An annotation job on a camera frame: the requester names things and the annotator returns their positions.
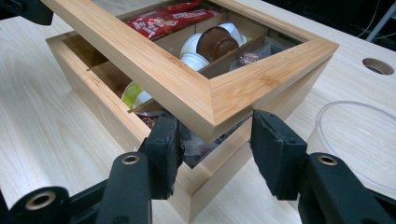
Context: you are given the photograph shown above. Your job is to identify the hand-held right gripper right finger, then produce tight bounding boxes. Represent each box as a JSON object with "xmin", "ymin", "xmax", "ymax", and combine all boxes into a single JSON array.
[{"xmin": 249, "ymin": 108, "xmax": 396, "ymax": 224}]

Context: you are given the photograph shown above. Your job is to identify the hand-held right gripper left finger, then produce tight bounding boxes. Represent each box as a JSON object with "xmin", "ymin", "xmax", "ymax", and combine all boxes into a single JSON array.
[{"xmin": 95, "ymin": 111, "xmax": 185, "ymax": 224}]

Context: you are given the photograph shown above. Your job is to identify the wooden tea box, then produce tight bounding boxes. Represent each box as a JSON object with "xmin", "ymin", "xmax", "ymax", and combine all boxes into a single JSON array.
[{"xmin": 40, "ymin": 0, "xmax": 341, "ymax": 224}]

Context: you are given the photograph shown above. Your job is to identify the dark foil tea packet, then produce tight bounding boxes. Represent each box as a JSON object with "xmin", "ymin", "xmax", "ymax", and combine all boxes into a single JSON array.
[
  {"xmin": 229, "ymin": 43, "xmax": 273, "ymax": 72},
  {"xmin": 178, "ymin": 122, "xmax": 226, "ymax": 170}
]

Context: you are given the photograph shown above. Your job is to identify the green label capsule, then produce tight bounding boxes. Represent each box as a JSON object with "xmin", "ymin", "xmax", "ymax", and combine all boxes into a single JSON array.
[{"xmin": 120, "ymin": 81, "xmax": 154, "ymax": 110}]

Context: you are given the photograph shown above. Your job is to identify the clear plastic cup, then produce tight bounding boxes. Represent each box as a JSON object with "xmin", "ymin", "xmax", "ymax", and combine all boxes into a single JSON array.
[{"xmin": 305, "ymin": 100, "xmax": 396, "ymax": 196}]

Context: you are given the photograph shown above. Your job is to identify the white coffee capsule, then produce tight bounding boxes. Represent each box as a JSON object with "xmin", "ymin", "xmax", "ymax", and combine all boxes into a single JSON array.
[
  {"xmin": 179, "ymin": 32, "xmax": 204, "ymax": 56},
  {"xmin": 219, "ymin": 21, "xmax": 248, "ymax": 47},
  {"xmin": 179, "ymin": 51, "xmax": 210, "ymax": 72}
]

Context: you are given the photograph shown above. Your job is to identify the brown coffee capsule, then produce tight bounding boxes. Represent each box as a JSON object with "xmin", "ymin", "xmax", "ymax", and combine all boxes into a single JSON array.
[{"xmin": 196, "ymin": 26, "xmax": 240, "ymax": 63}]

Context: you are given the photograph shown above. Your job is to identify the red drink mix packet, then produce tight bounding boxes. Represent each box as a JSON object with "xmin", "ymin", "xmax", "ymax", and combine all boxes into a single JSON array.
[
  {"xmin": 125, "ymin": 8, "xmax": 220, "ymax": 41},
  {"xmin": 124, "ymin": 0, "xmax": 204, "ymax": 23}
]

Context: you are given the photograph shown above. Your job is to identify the white floor cables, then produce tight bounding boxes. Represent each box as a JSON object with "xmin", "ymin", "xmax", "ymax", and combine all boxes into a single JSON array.
[{"xmin": 357, "ymin": 0, "xmax": 383, "ymax": 39}]

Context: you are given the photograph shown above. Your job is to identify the white desk frame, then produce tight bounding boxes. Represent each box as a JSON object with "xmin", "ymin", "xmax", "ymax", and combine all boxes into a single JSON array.
[{"xmin": 365, "ymin": 2, "xmax": 396, "ymax": 44}]

